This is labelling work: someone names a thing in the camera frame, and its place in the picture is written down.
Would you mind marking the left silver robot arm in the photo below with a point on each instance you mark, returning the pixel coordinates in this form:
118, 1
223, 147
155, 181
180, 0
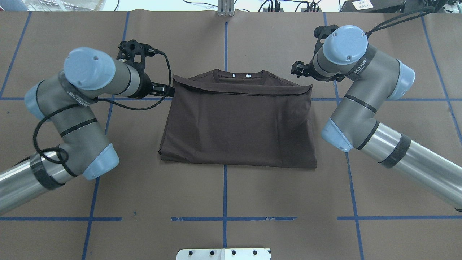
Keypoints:
68, 140

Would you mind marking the aluminium frame post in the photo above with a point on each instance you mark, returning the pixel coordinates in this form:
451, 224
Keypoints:
225, 8

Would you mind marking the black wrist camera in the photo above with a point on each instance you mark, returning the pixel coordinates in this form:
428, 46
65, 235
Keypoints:
134, 53
321, 33

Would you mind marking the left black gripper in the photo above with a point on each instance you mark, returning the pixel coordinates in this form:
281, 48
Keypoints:
145, 87

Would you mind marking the dark brown t-shirt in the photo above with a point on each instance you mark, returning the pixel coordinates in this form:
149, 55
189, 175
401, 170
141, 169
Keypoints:
257, 119

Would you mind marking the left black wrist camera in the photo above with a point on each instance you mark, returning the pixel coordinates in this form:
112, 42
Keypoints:
134, 53

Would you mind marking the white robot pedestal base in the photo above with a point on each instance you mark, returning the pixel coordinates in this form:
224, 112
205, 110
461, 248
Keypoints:
225, 254

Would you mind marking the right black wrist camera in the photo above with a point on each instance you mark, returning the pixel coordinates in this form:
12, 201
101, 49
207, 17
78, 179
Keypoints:
321, 33

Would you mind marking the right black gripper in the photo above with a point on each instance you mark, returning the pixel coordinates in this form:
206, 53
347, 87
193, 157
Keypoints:
309, 70

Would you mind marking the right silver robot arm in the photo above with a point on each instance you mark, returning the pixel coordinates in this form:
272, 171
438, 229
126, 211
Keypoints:
345, 52

